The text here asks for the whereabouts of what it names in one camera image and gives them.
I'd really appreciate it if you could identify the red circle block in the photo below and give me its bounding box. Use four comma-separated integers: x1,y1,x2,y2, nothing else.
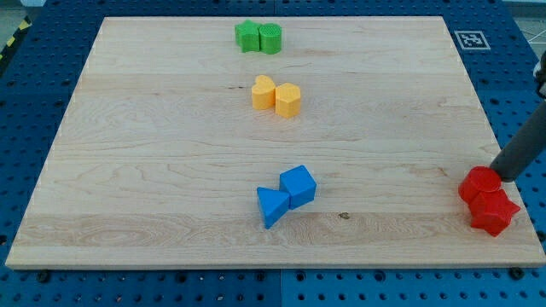
458,166,502,204

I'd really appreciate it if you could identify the red star block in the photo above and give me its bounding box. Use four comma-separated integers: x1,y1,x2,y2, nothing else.
469,189,521,237

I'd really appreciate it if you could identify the green circle block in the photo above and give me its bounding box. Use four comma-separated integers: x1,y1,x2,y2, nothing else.
258,23,282,55

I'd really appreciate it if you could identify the green star block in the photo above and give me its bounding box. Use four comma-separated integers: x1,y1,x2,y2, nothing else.
235,20,261,53

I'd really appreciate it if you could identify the blue cube block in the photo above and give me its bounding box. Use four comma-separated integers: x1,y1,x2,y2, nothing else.
279,165,317,210

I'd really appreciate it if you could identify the blue triangle block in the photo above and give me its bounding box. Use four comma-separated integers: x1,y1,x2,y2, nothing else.
257,187,290,229

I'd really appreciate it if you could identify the yellow pentagon block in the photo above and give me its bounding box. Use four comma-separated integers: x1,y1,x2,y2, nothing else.
275,83,301,119

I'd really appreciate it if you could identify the yellow heart block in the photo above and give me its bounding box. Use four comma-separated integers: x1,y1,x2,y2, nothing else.
251,75,276,110

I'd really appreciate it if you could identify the light wooden board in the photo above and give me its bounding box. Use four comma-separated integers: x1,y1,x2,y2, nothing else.
6,16,545,269

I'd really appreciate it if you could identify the white fiducial marker tag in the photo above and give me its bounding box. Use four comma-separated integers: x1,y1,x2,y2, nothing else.
454,31,491,50

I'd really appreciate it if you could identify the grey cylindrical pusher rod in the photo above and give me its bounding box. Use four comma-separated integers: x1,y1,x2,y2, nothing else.
490,101,545,182

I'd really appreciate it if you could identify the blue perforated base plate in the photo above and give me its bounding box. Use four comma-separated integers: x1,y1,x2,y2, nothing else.
1,0,545,306

